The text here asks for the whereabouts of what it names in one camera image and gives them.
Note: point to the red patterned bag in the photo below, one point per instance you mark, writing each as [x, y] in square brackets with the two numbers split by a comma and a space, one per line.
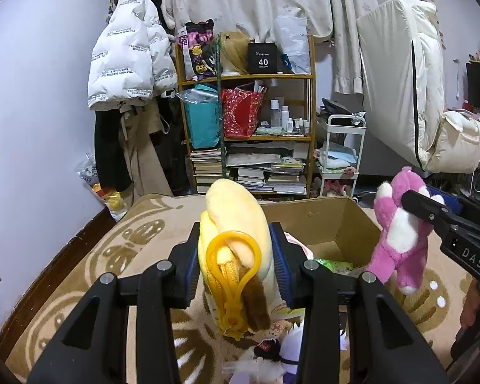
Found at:
[242, 114]

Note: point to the white puffer jacket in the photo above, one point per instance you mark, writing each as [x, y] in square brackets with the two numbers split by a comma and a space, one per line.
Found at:
[124, 52]

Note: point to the black box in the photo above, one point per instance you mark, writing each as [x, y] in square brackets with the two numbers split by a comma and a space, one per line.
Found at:
[262, 58]

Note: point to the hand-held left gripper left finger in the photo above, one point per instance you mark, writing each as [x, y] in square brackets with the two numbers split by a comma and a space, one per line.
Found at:
[191, 276]

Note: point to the plastic bag with yellow toys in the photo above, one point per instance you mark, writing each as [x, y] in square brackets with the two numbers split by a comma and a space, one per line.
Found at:
[110, 200]

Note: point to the green packet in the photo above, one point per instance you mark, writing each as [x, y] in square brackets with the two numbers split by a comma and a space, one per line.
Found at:
[336, 264]

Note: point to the black hanging garment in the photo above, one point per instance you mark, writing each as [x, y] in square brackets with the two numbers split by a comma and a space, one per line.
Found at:
[110, 148]

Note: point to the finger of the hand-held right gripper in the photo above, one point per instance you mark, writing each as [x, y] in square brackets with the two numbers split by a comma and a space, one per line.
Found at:
[424, 208]

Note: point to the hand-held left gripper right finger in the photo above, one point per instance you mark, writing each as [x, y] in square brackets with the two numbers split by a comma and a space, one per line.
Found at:
[282, 276]

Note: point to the black bag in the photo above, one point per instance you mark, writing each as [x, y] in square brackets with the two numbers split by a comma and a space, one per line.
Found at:
[334, 108]

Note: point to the purple printed tote bag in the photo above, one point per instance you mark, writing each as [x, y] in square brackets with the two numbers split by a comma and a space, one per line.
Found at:
[196, 48]

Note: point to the beige patterned blanket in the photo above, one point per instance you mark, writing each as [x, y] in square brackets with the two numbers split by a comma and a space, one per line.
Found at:
[84, 256]

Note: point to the pink and white soft toy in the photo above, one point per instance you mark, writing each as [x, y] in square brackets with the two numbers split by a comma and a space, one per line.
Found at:
[298, 246]

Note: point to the blond wig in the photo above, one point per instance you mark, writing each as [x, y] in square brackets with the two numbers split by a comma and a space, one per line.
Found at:
[234, 54]

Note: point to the stack of books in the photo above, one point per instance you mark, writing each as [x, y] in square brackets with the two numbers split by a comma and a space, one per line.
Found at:
[264, 172]

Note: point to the cream fabric bag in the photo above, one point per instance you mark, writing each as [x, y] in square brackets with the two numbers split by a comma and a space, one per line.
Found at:
[460, 144]

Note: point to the white and purple plush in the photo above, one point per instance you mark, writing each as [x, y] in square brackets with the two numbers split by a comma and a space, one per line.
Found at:
[294, 348]

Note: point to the white folded mattress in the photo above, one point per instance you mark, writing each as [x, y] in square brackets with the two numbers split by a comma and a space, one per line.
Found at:
[400, 80]

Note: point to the group of white cosmetic bottles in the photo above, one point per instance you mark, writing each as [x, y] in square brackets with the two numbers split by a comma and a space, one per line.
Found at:
[290, 122]

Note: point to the pink and white plush bear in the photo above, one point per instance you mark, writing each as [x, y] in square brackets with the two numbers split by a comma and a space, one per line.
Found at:
[400, 240]

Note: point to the teal shopping bag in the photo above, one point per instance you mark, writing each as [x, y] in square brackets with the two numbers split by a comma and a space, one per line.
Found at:
[202, 120]

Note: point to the cardboard box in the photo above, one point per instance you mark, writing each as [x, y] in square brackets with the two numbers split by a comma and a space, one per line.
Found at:
[336, 220]

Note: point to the white floral curtains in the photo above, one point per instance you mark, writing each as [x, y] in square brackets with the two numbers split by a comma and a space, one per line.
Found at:
[256, 0]

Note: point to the person's right hand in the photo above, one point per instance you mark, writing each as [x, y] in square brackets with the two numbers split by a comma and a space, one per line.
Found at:
[471, 304]

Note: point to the yellow plush pouch with clip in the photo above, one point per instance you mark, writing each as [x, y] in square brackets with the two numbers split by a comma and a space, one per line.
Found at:
[234, 224]

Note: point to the clear plastic bag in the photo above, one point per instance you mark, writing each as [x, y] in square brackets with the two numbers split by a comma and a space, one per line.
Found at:
[294, 44]

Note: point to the wooden shelf rack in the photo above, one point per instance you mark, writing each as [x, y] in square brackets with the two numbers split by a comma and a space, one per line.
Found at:
[264, 76]

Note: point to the small brown and black plush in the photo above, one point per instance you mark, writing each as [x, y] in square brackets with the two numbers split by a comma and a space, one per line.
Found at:
[270, 342]

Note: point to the thin green pole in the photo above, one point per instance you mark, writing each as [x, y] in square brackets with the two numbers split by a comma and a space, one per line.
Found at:
[221, 108]

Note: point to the beige hanging trousers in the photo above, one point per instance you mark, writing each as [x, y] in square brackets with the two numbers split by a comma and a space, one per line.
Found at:
[144, 156]

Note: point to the white trolley cart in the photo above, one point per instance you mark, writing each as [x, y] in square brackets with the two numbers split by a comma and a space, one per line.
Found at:
[340, 148]

